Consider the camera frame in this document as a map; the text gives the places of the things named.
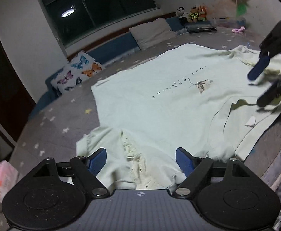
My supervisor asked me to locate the clear plastic storage box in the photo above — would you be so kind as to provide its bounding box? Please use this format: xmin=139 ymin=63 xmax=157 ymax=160
xmin=211 ymin=17 xmax=246 ymax=28

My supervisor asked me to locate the blue sofa bench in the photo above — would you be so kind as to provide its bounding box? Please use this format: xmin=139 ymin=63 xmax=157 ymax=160
xmin=27 ymin=16 xmax=192 ymax=116

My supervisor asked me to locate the pale green shirt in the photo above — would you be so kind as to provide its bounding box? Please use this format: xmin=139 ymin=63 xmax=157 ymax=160
xmin=76 ymin=44 xmax=281 ymax=190

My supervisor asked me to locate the dark window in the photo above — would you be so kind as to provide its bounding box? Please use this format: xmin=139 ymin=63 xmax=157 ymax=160
xmin=42 ymin=0 xmax=157 ymax=46

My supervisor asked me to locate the beige pillow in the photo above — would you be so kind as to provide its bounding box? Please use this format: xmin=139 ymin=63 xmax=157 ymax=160
xmin=129 ymin=18 xmax=176 ymax=50

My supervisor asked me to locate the black remote control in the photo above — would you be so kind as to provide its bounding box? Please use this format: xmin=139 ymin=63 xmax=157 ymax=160
xmin=187 ymin=26 xmax=217 ymax=33

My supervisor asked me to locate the panda plush toy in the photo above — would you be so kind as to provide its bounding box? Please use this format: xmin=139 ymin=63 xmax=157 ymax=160
xmin=175 ymin=6 xmax=189 ymax=24

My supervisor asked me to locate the pink hair scrunchie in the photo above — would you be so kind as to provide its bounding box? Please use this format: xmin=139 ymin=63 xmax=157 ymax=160
xmin=232 ymin=26 xmax=245 ymax=34

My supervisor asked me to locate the orange fox plush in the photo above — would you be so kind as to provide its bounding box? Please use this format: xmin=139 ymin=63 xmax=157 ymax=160
xmin=198 ymin=5 xmax=207 ymax=21

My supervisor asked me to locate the butterfly print pillow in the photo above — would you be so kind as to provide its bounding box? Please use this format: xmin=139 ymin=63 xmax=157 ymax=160
xmin=50 ymin=51 xmax=105 ymax=94

